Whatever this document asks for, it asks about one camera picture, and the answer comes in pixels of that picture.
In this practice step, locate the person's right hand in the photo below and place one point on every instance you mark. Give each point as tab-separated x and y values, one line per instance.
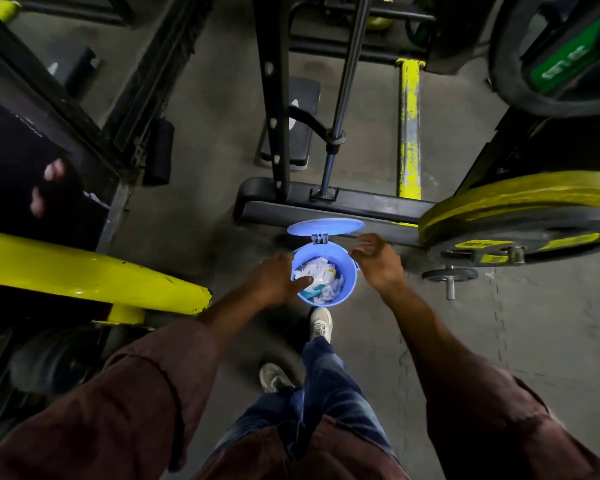
382	267

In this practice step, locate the person's left hand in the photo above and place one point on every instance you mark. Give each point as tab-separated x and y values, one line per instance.
275	282

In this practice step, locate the light blue plastic object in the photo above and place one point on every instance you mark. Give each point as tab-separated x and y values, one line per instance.
325	227

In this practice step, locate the black yellow dumbbell rack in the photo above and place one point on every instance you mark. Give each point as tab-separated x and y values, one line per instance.
80	274

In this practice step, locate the person's left forearm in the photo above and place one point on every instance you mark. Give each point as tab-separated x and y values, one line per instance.
130	409

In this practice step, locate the person's right forearm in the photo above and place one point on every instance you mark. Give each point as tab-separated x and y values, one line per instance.
480	404

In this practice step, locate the pile of used white wipes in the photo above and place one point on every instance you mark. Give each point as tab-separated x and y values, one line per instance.
322	274

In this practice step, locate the person's white shoe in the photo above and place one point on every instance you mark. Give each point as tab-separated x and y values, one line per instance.
275	377
321	322

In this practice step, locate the person's blue jeans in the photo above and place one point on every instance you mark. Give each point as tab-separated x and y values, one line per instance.
330	389

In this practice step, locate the small grey weight plate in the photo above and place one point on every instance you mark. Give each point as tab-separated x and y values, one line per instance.
449	275

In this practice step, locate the worn yellow metal bar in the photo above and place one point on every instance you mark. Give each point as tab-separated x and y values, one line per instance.
410	129

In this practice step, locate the black yellow rim weight plate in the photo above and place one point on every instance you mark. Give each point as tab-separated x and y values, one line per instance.
530	214

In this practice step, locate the grey steel guide rod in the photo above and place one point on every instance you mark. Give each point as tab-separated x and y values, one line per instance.
347	79

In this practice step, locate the yellow metal machine part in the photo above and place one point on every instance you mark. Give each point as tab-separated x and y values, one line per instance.
5	7
380	18

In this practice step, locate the black weight plate green label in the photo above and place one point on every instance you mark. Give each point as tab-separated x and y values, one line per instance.
555	54

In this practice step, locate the black barbell stand frame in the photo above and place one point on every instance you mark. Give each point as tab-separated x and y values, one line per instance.
330	207

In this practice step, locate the black plate storage frame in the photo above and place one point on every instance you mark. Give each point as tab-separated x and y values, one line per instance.
530	149

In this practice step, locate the gymnast wall poster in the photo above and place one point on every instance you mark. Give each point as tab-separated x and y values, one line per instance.
10	159

